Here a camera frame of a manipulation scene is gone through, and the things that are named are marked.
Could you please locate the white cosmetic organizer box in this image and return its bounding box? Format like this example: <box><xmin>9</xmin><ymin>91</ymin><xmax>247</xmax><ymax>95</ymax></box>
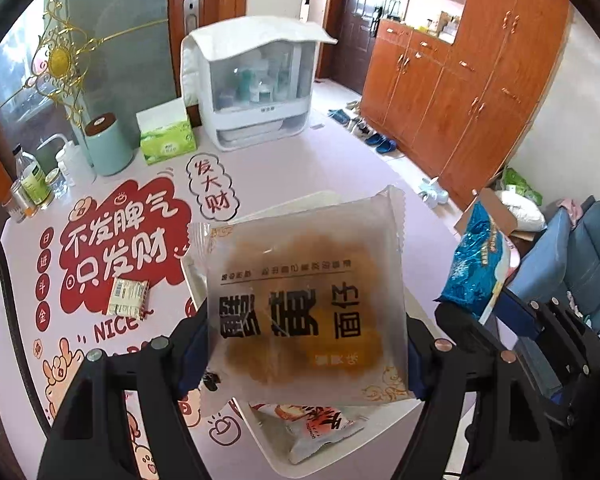
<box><xmin>180</xmin><ymin>16</ymin><xmax>338</xmax><ymax>152</ymax></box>

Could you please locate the silver door handle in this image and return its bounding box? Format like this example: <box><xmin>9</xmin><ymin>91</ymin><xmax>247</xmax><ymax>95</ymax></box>
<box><xmin>182</xmin><ymin>0</ymin><xmax>201</xmax><ymax>31</ymax></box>

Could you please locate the white plastic storage bin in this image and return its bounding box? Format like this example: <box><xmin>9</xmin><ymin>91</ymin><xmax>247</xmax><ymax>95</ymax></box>
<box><xmin>182</xmin><ymin>190</ymin><xmax>421</xmax><ymax>479</ymax></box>

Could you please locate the red and white snack packet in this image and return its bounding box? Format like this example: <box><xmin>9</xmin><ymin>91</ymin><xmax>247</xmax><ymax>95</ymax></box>
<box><xmin>255</xmin><ymin>402</ymin><xmax>367</xmax><ymax>466</ymax></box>

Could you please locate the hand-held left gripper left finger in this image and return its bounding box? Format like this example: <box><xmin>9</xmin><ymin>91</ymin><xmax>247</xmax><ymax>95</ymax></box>
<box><xmin>40</xmin><ymin>302</ymin><xmax>214</xmax><ymax>480</ymax></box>

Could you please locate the blue snack packet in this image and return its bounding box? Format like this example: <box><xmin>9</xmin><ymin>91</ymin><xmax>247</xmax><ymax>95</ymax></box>
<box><xmin>435</xmin><ymin>200</ymin><xmax>522</xmax><ymax>324</ymax></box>

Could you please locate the green plastic bag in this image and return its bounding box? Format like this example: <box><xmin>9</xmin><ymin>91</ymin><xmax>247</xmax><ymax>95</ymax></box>
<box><xmin>502</xmin><ymin>167</ymin><xmax>544</xmax><ymax>206</ymax></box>

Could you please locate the small beige striped packet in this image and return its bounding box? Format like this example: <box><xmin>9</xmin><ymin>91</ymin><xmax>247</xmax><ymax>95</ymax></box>
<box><xmin>107</xmin><ymin>280</ymin><xmax>151</xmax><ymax>319</ymax></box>

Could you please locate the small silver lid jar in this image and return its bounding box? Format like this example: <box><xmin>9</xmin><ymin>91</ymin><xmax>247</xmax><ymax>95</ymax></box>
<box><xmin>45</xmin><ymin>167</ymin><xmax>69</xmax><ymax>199</ymax></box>

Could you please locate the light blue plush slipper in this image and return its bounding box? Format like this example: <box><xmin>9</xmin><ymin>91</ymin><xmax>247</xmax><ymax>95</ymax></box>
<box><xmin>419</xmin><ymin>177</ymin><xmax>449</xmax><ymax>209</ymax></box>

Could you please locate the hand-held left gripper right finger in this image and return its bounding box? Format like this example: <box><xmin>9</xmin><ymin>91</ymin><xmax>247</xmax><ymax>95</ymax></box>
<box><xmin>390</xmin><ymin>312</ymin><xmax>576</xmax><ymax>480</ymax></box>

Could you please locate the dark wooden door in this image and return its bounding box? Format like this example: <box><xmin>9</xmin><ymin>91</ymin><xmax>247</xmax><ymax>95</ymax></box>
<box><xmin>322</xmin><ymin>0</ymin><xmax>396</xmax><ymax>82</ymax></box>

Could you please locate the blue sofa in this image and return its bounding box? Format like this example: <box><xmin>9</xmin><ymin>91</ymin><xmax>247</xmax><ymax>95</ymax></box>
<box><xmin>505</xmin><ymin>195</ymin><xmax>600</xmax><ymax>361</ymax></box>

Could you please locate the wooden cabinet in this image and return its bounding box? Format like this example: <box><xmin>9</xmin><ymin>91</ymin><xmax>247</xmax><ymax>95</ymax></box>
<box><xmin>360</xmin><ymin>0</ymin><xmax>572</xmax><ymax>212</ymax></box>

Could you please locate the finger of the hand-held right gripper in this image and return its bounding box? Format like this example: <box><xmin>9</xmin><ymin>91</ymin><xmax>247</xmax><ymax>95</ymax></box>
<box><xmin>497</xmin><ymin>287</ymin><xmax>599</xmax><ymax>402</ymax></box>
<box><xmin>434</xmin><ymin>301</ymin><xmax>505</xmax><ymax>354</ymax></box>

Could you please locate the black cable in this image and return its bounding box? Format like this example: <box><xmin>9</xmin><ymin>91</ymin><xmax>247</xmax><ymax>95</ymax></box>
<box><xmin>0</xmin><ymin>210</ymin><xmax>51</xmax><ymax>413</ymax></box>

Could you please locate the cardboard box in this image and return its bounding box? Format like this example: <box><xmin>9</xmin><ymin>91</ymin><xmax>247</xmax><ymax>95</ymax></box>
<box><xmin>455</xmin><ymin>187</ymin><xmax>522</xmax><ymax>242</ymax></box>

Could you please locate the pink cloth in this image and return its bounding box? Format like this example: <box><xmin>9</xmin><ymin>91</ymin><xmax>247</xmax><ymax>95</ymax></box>
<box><xmin>555</xmin><ymin>199</ymin><xmax>586</xmax><ymax>226</ymax></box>

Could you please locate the green label clear bottle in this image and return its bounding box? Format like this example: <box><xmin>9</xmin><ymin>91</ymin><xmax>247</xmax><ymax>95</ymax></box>
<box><xmin>12</xmin><ymin>145</ymin><xmax>52</xmax><ymax>209</ymax></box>

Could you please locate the green tissue box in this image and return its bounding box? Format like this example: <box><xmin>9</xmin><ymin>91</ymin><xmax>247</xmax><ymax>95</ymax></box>
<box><xmin>136</xmin><ymin>100</ymin><xmax>198</xmax><ymax>167</ymax></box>

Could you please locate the gold door ornament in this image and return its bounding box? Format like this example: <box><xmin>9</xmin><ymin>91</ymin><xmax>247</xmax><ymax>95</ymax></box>
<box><xmin>0</xmin><ymin>0</ymin><xmax>169</xmax><ymax>124</ymax></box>

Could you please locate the white squeeze wash bottle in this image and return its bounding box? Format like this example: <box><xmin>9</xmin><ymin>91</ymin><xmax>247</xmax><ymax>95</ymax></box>
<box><xmin>36</xmin><ymin>132</ymin><xmax>97</xmax><ymax>187</ymax></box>

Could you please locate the mint green canister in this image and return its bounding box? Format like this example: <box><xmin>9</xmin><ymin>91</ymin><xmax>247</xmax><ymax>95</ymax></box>
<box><xmin>84</xmin><ymin>114</ymin><xmax>134</xmax><ymax>177</ymax></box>

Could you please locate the glass door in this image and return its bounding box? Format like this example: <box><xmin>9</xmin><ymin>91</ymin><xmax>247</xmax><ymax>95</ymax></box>
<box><xmin>0</xmin><ymin>0</ymin><xmax>181</xmax><ymax>173</ymax></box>

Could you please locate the frosted bread packet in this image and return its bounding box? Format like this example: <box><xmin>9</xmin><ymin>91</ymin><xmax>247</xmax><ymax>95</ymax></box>
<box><xmin>189</xmin><ymin>185</ymin><xmax>416</xmax><ymax>407</ymax></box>

